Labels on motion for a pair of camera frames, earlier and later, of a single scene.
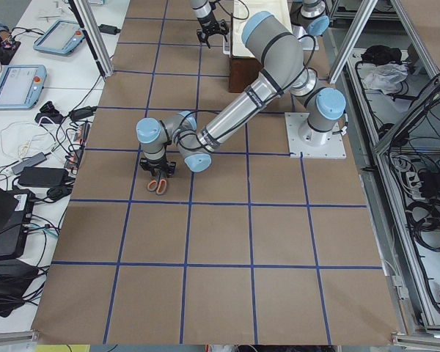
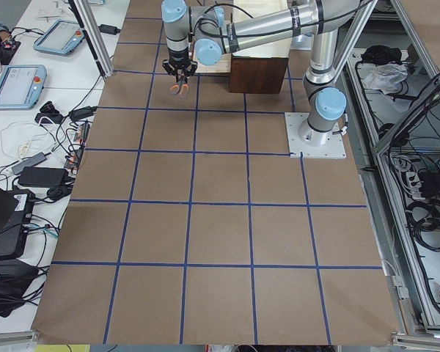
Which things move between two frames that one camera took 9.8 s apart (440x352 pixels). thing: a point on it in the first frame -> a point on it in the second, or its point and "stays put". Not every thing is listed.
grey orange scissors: [158, 185] -> [181, 88]
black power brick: [40, 177] stays put
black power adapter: [108, 29] stays put
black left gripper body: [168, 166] -> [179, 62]
